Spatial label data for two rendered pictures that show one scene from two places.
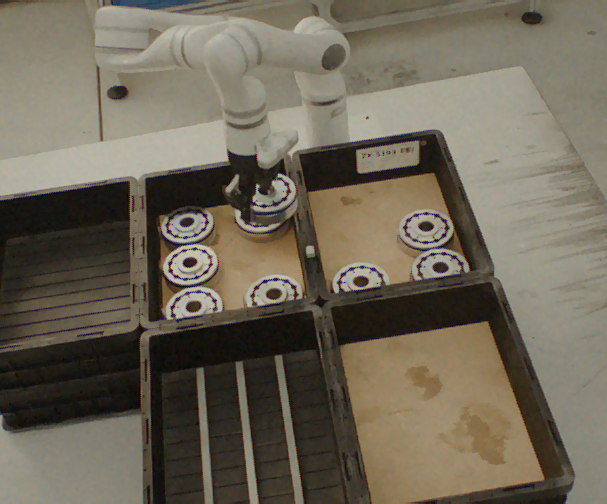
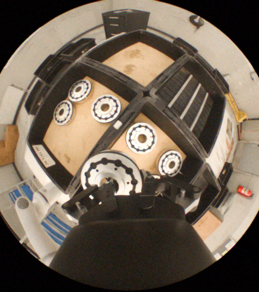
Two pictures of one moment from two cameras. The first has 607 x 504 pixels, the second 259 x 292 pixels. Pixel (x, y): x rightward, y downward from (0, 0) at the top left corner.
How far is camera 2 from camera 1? 150 cm
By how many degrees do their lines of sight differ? 43
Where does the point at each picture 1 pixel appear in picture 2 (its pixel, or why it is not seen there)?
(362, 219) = (71, 145)
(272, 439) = (183, 97)
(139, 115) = not seen: hidden behind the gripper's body
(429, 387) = (130, 67)
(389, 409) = (147, 71)
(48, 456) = not seen: hidden behind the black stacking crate
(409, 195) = (53, 139)
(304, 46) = (24, 221)
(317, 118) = (50, 195)
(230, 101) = not seen: outside the picture
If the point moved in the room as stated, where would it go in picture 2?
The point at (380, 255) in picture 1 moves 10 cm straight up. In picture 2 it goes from (82, 122) to (67, 116)
